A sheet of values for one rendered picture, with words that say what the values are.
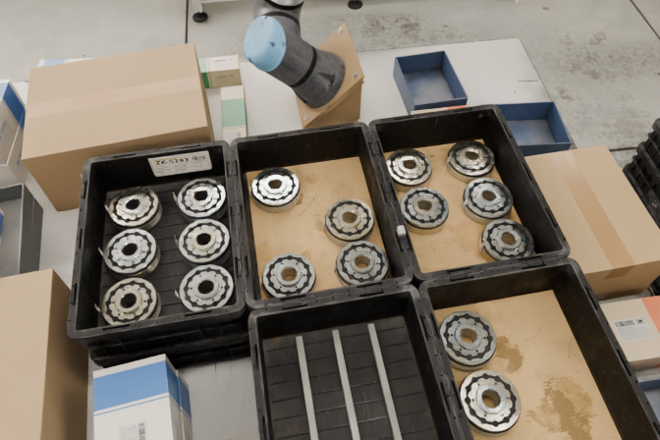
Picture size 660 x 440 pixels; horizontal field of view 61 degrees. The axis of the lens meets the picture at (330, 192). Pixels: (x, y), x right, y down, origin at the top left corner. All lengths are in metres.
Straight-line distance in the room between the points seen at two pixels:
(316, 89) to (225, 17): 1.78
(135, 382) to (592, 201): 0.96
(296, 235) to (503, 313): 0.44
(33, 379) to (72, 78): 0.74
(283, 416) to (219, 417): 0.19
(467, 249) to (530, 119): 0.57
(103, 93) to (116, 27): 1.80
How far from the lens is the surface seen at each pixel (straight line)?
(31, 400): 1.06
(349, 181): 1.24
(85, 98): 1.43
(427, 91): 1.64
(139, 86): 1.42
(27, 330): 1.12
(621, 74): 3.07
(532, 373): 1.10
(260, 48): 1.34
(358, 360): 1.05
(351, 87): 1.39
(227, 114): 1.50
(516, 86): 1.73
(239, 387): 1.18
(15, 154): 1.57
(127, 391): 1.03
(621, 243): 1.26
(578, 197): 1.29
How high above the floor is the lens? 1.81
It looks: 54 degrees down
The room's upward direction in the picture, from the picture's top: straight up
